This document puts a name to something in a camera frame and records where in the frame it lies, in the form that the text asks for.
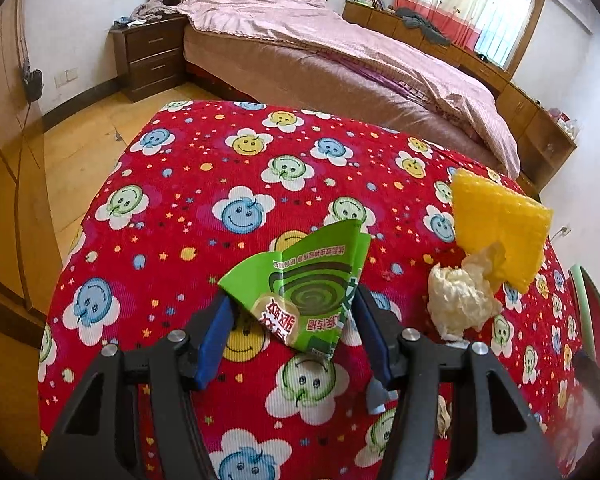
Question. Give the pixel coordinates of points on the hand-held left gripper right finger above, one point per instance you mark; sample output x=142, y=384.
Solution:
x=377, y=345

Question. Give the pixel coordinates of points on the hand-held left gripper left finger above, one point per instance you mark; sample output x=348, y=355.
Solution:
x=215, y=340

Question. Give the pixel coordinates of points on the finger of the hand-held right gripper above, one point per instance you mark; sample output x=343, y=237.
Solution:
x=597, y=377

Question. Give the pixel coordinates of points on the red bucket with green rim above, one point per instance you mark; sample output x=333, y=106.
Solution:
x=597, y=320

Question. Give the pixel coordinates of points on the white paper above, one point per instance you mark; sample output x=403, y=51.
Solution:
x=455, y=295

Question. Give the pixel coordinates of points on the green packet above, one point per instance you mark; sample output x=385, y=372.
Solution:
x=305, y=285

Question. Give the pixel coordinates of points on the yellow foam sheet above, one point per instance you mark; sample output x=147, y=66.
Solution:
x=505, y=225

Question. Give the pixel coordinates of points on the bottles on shelf top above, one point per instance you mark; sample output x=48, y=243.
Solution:
x=565, y=122

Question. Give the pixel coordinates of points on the wooden wardrobe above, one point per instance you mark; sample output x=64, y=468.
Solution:
x=10, y=160

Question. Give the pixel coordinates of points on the long wooden desk cabinet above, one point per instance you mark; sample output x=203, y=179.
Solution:
x=515, y=105

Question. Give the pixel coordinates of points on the dark wooden nightstand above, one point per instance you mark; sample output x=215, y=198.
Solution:
x=150, y=55

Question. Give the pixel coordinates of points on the small black desk object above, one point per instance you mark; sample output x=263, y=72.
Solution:
x=482, y=55

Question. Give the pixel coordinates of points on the bed with pink cover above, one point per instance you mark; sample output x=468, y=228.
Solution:
x=330, y=35

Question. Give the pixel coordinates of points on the grey clothes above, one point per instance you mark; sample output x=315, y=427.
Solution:
x=422, y=25

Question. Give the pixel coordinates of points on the pink grey cloth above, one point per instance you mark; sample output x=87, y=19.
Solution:
x=152, y=10

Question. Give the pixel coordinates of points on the barred window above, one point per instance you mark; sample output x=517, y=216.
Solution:
x=505, y=25

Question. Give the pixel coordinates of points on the white wall socket with plug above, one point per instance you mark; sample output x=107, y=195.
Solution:
x=562, y=231

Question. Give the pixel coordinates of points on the white double wall socket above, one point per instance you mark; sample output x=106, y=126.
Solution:
x=66, y=78

